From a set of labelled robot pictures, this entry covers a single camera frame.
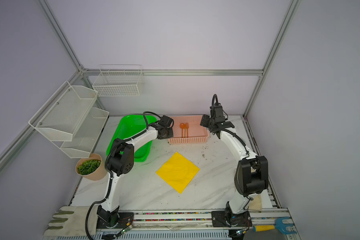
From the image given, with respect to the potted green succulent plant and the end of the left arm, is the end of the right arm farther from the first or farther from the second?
the potted green succulent plant

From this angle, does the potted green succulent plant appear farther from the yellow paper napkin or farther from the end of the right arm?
the end of the right arm

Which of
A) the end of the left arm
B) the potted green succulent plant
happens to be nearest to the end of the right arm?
the end of the left arm

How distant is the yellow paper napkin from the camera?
0.88 m
